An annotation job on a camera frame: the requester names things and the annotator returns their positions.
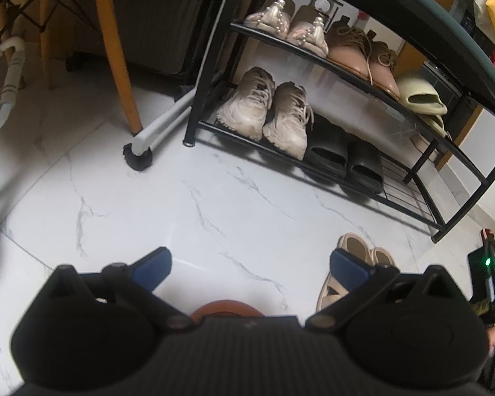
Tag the cream slide sandal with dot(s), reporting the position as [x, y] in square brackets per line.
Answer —
[436, 123]
[419, 95]

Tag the tan lace-up shoe right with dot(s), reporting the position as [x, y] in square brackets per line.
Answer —
[381, 63]

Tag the beige crossover slipper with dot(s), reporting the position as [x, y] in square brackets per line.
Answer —
[333, 289]
[380, 256]

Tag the pearl decorated shoe right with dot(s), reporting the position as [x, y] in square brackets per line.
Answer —
[307, 31]

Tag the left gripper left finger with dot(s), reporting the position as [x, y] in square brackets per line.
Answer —
[134, 285]

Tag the cream slide sandal upper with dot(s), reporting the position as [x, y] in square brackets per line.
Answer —
[419, 95]

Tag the beige chunky sneaker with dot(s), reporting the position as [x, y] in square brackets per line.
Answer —
[246, 110]
[287, 129]

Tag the wooden chair leg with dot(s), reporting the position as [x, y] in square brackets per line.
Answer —
[114, 51]

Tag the right black slide sandal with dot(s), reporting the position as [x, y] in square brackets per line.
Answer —
[364, 165]

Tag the left beige chunky sneaker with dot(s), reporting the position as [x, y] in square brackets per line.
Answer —
[246, 110]

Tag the black metal shoe rack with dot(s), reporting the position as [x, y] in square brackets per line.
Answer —
[422, 23]

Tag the orange round object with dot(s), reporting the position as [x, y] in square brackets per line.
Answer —
[224, 308]

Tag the tan lace-up shoe left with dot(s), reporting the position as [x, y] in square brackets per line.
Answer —
[350, 48]

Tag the grey caster leg with wheel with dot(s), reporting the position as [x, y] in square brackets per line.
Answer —
[138, 154]

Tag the pearl decorated shoe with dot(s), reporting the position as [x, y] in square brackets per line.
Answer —
[273, 18]
[307, 31]

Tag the black slide sandal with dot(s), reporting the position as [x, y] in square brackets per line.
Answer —
[327, 146]
[364, 165]

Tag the cream slide sandal lower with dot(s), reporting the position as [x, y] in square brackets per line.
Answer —
[436, 123]

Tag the tan lace-up shoe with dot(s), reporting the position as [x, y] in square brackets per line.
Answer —
[381, 63]
[350, 48]

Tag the left black slide sandal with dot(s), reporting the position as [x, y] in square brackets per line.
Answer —
[327, 146]

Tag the right beige chunky sneaker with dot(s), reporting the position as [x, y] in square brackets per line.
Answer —
[287, 129]

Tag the pearl decorated shoe left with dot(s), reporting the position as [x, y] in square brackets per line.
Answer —
[273, 18]

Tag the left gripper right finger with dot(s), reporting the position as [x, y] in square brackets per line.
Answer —
[365, 285]

